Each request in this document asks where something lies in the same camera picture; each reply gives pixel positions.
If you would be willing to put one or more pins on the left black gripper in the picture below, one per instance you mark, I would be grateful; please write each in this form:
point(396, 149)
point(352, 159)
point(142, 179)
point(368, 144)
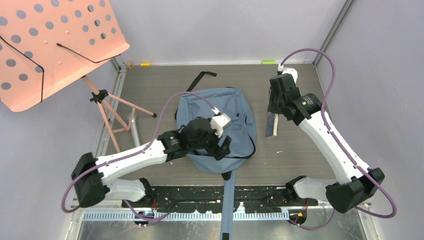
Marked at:
point(217, 151)

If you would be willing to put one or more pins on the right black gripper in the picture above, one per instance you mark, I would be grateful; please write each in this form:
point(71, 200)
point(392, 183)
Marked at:
point(271, 106)

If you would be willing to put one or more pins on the purple cover book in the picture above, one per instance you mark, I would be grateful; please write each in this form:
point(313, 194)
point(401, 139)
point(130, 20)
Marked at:
point(272, 121)

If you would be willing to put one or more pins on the light blue backpack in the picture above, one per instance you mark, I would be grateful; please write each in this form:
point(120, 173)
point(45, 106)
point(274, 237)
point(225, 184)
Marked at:
point(232, 121)

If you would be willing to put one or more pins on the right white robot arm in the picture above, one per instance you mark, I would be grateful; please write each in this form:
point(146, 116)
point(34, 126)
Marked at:
point(350, 187)

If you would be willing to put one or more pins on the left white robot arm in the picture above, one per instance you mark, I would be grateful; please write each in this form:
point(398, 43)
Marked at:
point(99, 178)

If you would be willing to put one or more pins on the green tape piece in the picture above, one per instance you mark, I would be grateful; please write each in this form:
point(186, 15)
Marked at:
point(268, 62)

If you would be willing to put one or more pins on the silver metal cylinder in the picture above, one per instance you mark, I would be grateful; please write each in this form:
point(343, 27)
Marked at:
point(132, 120)

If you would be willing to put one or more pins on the yellow tape piece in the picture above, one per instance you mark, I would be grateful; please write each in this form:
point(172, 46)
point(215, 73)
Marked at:
point(144, 64)

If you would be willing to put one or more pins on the pink perforated music stand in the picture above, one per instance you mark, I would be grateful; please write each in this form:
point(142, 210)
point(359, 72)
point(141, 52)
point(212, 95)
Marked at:
point(46, 45)

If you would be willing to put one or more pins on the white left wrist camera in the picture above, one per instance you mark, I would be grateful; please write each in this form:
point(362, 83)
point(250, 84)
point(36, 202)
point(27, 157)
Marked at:
point(219, 122)

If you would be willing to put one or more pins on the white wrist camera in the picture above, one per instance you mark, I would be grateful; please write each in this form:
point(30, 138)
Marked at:
point(219, 122)
point(288, 70)

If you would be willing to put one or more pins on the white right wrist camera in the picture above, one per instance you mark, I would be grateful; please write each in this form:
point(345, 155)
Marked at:
point(288, 70)

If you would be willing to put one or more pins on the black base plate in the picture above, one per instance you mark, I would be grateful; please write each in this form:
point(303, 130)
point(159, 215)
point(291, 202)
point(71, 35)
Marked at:
point(204, 199)

